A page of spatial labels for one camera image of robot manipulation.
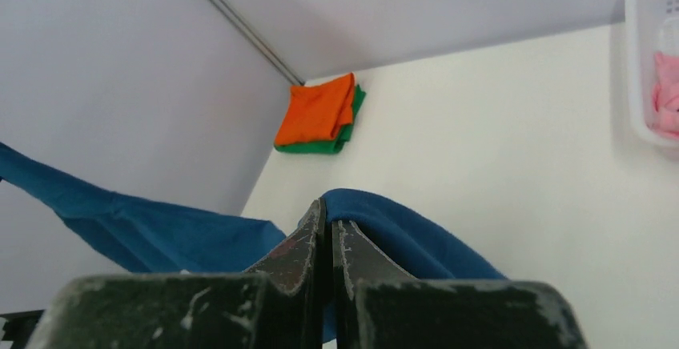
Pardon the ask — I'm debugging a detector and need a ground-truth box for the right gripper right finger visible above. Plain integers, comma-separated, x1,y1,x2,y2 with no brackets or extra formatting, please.
332,221,588,348

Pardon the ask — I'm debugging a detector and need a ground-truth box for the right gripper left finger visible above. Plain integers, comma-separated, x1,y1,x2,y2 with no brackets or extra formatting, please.
27,200,325,348

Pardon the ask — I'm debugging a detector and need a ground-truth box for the blue printed t-shirt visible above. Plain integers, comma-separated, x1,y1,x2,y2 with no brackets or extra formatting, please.
0,142,508,343

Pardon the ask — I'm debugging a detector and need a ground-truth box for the folded green t-shirt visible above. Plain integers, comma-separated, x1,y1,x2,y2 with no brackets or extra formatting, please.
274,85,366,154

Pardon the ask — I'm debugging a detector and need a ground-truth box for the folded orange t-shirt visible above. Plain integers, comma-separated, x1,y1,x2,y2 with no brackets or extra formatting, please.
274,73,356,146

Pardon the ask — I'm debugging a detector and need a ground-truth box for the pink t-shirt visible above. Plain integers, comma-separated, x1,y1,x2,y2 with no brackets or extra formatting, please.
651,52,678,139

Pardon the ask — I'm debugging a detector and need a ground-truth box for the white plastic basket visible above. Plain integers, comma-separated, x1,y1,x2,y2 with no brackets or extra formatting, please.
625,0,678,150

